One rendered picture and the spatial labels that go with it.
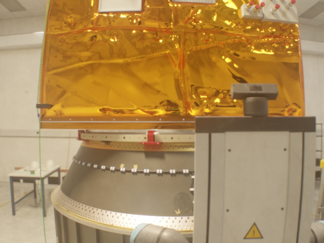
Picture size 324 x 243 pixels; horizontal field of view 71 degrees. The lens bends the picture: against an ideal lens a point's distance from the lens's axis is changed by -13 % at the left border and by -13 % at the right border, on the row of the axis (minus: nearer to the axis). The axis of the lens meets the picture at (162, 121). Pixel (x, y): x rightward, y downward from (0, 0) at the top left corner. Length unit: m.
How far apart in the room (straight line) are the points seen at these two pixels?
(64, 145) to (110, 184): 5.95
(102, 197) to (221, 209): 1.11
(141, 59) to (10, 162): 7.08
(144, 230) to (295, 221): 0.57
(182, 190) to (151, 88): 0.68
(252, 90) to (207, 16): 1.24
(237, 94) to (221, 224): 0.36
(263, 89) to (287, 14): 1.42
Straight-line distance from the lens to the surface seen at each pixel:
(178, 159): 1.63
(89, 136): 1.97
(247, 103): 0.70
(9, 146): 8.36
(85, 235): 1.81
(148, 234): 1.03
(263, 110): 0.70
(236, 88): 0.72
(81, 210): 1.78
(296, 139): 0.73
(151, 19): 1.83
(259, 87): 0.73
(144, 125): 1.71
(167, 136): 1.62
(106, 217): 1.63
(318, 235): 1.11
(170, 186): 1.57
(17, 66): 8.46
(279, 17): 2.06
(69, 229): 1.99
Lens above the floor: 1.75
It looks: 2 degrees up
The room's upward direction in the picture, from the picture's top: straight up
